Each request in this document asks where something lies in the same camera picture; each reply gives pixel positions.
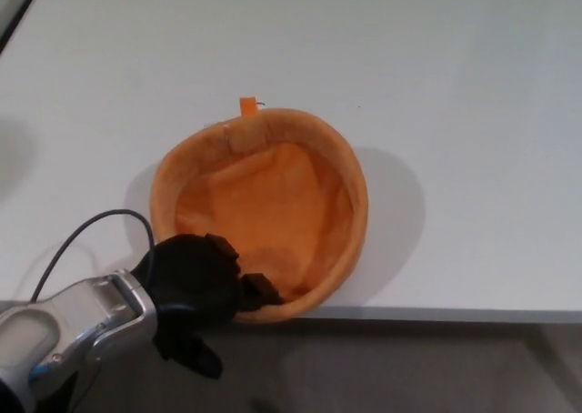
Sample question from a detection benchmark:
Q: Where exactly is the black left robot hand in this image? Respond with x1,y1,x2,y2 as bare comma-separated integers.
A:
131,233,286,380

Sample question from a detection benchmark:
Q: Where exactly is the orange soft plush plate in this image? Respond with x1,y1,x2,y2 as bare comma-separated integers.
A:
151,96,370,326

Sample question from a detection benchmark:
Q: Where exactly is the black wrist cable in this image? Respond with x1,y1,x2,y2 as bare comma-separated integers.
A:
29,208,156,303

